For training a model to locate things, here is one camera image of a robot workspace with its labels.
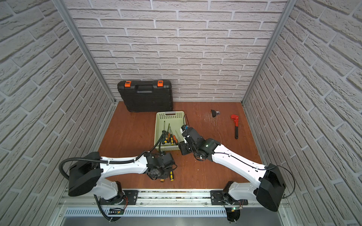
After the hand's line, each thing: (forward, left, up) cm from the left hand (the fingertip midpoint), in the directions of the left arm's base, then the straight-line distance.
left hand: (169, 174), depth 81 cm
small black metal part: (+46, -34, +2) cm, 58 cm away
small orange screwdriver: (+26, +2, 0) cm, 26 cm away
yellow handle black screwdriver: (-3, +4, +1) cm, 5 cm away
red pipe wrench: (+40, -50, +2) cm, 64 cm away
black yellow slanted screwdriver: (+24, 0, +1) cm, 24 cm away
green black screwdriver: (+24, +5, +2) cm, 25 cm away
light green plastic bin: (+35, +3, -1) cm, 35 cm away
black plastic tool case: (+50, +18, +17) cm, 56 cm away
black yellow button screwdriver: (-1, -1, +1) cm, 2 cm away
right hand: (+12, -8, +14) cm, 20 cm away
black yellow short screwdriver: (+24, 0, +1) cm, 24 cm away
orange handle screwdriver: (+23, -3, +1) cm, 23 cm away
